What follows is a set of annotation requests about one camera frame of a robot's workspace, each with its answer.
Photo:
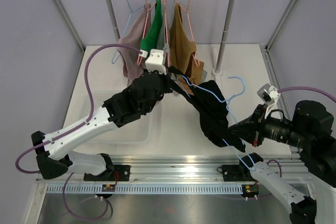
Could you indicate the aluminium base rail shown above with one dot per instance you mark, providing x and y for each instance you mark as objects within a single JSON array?
[{"x": 203, "y": 168}]

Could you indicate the white plastic basket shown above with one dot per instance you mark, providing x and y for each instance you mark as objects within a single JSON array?
[{"x": 137, "y": 132}]

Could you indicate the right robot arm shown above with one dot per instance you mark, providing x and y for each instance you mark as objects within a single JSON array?
[{"x": 310, "y": 130}]

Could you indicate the white slotted cable duct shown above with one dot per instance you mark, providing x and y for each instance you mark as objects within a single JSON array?
[{"x": 148, "y": 189}]

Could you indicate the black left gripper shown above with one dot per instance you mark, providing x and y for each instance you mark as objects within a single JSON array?
[{"x": 166, "y": 79}]

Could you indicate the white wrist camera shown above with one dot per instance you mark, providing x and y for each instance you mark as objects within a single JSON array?
[
  {"x": 270, "y": 96},
  {"x": 154, "y": 60}
]

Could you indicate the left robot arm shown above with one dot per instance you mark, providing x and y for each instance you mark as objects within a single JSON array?
[{"x": 55, "y": 153}]

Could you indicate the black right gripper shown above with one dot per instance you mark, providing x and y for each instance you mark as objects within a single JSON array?
[{"x": 252, "y": 128}]

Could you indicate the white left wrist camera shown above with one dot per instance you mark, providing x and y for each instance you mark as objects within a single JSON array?
[{"x": 154, "y": 60}]

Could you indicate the black tank top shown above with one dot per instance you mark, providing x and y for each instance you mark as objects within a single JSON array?
[{"x": 208, "y": 100}]

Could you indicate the green tank top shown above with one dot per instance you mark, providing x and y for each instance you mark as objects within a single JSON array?
[{"x": 152, "y": 34}]

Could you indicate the mustard brown tank top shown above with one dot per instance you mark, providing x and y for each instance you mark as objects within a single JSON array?
[{"x": 181, "y": 43}]

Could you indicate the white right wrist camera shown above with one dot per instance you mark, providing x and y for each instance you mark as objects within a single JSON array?
[{"x": 270, "y": 96}]

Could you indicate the mauve tank top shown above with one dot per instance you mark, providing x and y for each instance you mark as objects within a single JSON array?
[{"x": 131, "y": 69}]

